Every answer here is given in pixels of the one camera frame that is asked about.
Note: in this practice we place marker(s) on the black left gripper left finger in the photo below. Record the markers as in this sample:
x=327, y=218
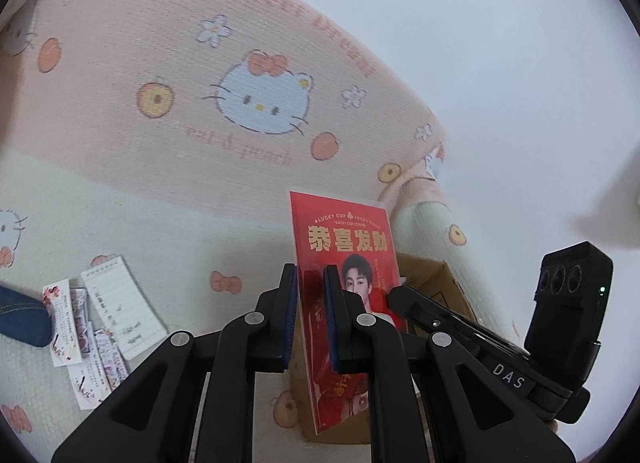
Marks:
x=192, y=399

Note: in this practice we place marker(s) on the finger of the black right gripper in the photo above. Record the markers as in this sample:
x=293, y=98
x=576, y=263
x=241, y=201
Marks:
x=422, y=311

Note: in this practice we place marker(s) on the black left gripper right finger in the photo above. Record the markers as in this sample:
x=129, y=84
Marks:
x=430, y=400

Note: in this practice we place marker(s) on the red lucky cup card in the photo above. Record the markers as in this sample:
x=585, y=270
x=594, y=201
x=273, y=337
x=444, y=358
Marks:
x=355, y=238

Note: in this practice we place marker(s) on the white spiral notepad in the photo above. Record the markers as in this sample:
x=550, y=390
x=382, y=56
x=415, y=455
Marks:
x=122, y=308

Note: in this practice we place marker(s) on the white floral bookmark card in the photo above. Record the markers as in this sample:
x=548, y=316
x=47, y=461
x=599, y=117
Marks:
x=64, y=347

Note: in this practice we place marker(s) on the dark blue denim pencil case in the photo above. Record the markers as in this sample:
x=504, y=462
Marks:
x=24, y=319

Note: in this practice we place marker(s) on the brown cardboard box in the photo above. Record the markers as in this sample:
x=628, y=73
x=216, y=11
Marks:
x=432, y=279

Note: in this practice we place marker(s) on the pink Hello Kitty blanket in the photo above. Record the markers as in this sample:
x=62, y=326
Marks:
x=169, y=133

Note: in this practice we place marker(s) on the black camera box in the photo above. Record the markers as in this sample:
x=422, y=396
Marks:
x=570, y=302

